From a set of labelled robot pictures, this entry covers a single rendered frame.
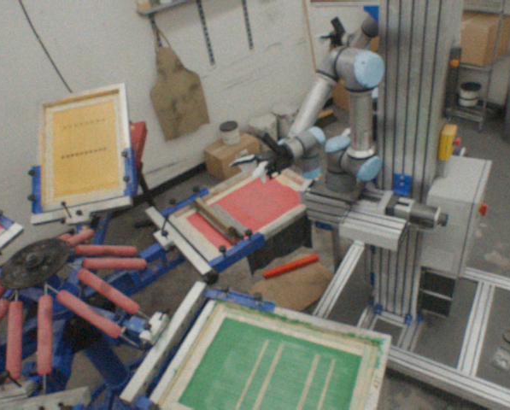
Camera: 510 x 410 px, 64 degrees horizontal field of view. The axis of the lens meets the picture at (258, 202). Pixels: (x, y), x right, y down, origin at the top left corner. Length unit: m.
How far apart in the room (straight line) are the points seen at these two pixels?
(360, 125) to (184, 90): 2.73
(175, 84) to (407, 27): 2.80
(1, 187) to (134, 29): 1.74
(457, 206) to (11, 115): 3.26
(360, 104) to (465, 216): 0.72
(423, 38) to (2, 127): 3.16
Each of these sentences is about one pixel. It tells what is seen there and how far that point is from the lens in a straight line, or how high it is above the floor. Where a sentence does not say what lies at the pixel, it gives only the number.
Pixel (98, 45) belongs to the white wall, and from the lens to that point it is 3.88.
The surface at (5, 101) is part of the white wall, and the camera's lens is 3.82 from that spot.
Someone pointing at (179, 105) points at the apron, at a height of 0.84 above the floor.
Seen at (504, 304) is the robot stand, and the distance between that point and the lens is 2.94.
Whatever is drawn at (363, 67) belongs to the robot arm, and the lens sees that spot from 1.53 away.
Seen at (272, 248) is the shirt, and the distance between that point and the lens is 2.38.
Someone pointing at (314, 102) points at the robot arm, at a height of 1.73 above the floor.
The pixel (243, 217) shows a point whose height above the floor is 0.95.
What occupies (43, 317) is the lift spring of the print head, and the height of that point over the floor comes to 1.22.
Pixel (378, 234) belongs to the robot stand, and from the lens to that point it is 1.84.
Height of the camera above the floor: 2.43
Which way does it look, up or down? 38 degrees down
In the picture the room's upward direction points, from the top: 12 degrees counter-clockwise
